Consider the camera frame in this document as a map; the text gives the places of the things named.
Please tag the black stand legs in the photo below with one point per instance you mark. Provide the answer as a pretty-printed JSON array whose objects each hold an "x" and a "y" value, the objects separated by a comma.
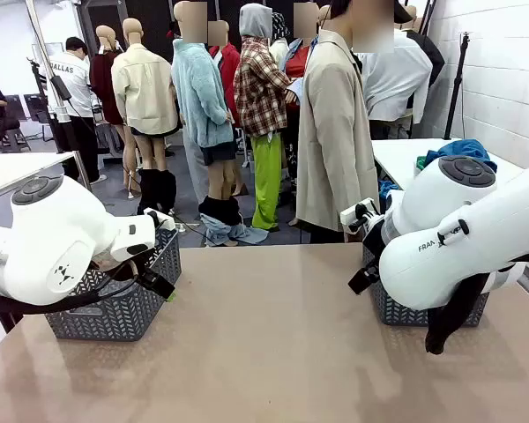
[{"x": 428, "y": 15}]

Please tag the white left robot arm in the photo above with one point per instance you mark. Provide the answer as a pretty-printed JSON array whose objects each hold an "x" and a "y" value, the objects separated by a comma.
[{"x": 48, "y": 229}]

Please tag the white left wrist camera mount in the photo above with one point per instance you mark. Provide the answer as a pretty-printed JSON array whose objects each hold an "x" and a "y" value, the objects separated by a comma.
[{"x": 161, "y": 220}]

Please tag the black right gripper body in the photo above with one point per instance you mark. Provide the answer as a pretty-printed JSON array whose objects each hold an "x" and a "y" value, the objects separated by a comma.
[{"x": 372, "y": 242}]

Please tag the black monitor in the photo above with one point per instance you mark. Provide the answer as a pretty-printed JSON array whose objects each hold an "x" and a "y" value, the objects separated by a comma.
[{"x": 35, "y": 108}]

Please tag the mannequin in cream jacket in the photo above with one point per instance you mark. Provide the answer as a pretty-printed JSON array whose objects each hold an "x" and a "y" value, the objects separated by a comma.
[{"x": 145, "y": 88}]

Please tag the grey plastic lattice basket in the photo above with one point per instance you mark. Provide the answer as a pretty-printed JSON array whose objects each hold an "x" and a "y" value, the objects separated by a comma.
[
  {"x": 128, "y": 317},
  {"x": 397, "y": 315}
]

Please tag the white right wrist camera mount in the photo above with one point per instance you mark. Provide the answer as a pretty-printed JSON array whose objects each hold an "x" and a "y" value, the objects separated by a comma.
[{"x": 357, "y": 213}]

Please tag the mannequin in maroon top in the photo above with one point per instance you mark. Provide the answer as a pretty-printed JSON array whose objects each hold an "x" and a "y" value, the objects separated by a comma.
[{"x": 101, "y": 79}]

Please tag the mannequin in plaid hooded shirt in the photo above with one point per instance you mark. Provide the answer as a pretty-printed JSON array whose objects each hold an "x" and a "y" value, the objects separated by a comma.
[{"x": 260, "y": 97}]

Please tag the white table beside brick wall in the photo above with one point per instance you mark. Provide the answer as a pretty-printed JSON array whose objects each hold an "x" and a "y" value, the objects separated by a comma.
[{"x": 397, "y": 154}]

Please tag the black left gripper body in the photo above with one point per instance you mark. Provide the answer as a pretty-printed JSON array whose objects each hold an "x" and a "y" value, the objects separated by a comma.
[{"x": 123, "y": 271}]

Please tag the mannequin in red top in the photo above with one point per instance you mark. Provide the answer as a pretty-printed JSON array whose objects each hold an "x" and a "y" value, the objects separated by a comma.
[{"x": 227, "y": 66}]

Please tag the blue denim jeans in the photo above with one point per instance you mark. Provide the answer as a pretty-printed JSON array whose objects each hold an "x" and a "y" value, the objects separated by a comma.
[{"x": 229, "y": 231}]

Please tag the tall black tripod stand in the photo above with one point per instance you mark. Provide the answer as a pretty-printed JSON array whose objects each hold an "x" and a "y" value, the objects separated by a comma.
[{"x": 456, "y": 88}]

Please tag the black box on pole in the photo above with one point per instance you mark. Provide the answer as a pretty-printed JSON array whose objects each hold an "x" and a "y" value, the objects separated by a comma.
[{"x": 61, "y": 87}]

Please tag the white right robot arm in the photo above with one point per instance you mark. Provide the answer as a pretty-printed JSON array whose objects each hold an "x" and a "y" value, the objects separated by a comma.
[{"x": 467, "y": 238}]

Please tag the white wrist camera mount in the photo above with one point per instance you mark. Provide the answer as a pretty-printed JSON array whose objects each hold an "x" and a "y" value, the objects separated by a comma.
[
  {"x": 357, "y": 213},
  {"x": 161, "y": 220}
]

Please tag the black stool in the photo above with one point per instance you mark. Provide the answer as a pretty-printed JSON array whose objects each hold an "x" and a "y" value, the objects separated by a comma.
[{"x": 15, "y": 138}]

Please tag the silver slanted pole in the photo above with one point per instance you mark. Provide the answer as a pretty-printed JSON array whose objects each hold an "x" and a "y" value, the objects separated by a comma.
[{"x": 36, "y": 28}]

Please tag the mannequin in white shirt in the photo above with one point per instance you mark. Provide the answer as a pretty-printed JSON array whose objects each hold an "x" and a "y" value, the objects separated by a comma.
[{"x": 397, "y": 79}]

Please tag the mannequin in blue shirt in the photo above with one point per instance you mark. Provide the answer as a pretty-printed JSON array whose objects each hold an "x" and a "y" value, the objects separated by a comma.
[{"x": 297, "y": 61}]

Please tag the blue cloth pile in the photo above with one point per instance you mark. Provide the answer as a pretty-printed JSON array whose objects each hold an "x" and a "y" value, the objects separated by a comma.
[{"x": 388, "y": 189}]

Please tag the thin black tripod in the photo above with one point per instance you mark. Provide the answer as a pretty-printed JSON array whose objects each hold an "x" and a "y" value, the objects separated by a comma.
[{"x": 37, "y": 83}]

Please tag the person in beige coat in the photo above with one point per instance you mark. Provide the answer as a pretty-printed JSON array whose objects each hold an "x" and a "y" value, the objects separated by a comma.
[{"x": 330, "y": 132}]

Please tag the man in white Dallas shirt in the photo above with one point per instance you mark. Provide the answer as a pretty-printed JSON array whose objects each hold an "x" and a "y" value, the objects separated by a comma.
[{"x": 72, "y": 88}]

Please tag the mannequin in pale blue fleece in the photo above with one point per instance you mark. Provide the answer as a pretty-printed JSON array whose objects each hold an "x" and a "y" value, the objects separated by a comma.
[{"x": 200, "y": 97}]

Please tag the mannequin in black jacket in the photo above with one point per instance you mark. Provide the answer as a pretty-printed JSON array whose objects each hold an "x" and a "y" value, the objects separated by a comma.
[{"x": 433, "y": 57}]

